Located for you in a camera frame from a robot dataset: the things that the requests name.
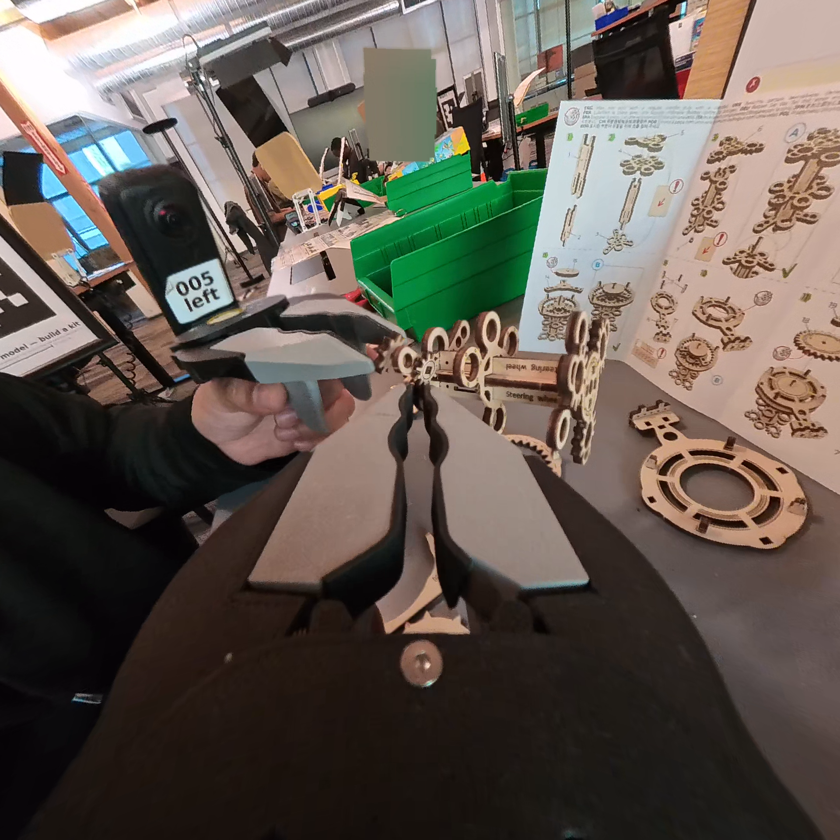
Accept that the printed paper sheet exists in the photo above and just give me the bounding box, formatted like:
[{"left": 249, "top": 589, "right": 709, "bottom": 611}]
[{"left": 272, "top": 213, "right": 401, "bottom": 271}]

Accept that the wooden ring plate part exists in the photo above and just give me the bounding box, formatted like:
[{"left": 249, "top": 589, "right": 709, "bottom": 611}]
[{"left": 629, "top": 399, "right": 809, "bottom": 551}]

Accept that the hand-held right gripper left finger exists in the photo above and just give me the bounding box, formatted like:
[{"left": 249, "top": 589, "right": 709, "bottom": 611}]
[{"left": 248, "top": 386, "right": 416, "bottom": 613}]

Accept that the light wooden board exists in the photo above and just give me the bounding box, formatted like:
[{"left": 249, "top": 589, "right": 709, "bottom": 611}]
[{"left": 682, "top": 0, "right": 753, "bottom": 101}]

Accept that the small green plastic bin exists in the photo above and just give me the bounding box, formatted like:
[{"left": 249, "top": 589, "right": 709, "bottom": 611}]
[{"left": 382, "top": 154, "right": 475, "bottom": 212}]

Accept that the large green plastic bin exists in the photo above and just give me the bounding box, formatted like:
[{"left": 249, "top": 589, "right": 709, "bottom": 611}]
[{"left": 350, "top": 168, "right": 550, "bottom": 337}]

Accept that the black office chair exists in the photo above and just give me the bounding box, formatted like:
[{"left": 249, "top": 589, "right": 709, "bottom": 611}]
[{"left": 591, "top": 12, "right": 680, "bottom": 99}]

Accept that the person's left forearm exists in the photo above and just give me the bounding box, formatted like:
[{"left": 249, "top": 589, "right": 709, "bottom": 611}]
[{"left": 0, "top": 373, "right": 265, "bottom": 726}]

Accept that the wooden steering wheel assembly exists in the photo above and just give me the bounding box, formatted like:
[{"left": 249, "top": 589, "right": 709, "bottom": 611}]
[{"left": 420, "top": 308, "right": 613, "bottom": 468}]

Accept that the black framed sign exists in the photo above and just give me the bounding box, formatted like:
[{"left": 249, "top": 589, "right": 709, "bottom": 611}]
[{"left": 0, "top": 215, "right": 120, "bottom": 379}]

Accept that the person's left hand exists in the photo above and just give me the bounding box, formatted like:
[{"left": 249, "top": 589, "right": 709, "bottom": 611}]
[{"left": 190, "top": 378, "right": 357, "bottom": 467}]

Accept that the colourful box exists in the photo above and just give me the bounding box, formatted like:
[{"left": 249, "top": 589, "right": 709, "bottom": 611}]
[{"left": 394, "top": 128, "right": 472, "bottom": 177}]

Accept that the laser-cut wooden parts sheet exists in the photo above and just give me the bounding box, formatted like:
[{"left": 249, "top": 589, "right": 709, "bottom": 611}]
[{"left": 377, "top": 530, "right": 472, "bottom": 635}]

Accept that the white task sign board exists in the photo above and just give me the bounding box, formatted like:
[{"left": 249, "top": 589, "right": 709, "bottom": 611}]
[{"left": 722, "top": 0, "right": 840, "bottom": 105}]

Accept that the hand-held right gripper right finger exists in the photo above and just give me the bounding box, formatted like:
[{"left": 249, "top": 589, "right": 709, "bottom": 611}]
[{"left": 422, "top": 386, "right": 593, "bottom": 606}]

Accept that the folded instruction booklet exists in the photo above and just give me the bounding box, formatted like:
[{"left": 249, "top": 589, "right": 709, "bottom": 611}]
[{"left": 518, "top": 92, "right": 840, "bottom": 496}]

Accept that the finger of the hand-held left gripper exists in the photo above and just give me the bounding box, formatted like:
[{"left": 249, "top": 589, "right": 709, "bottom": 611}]
[
  {"left": 274, "top": 294, "right": 406, "bottom": 360},
  {"left": 245, "top": 330, "right": 376, "bottom": 434}
]

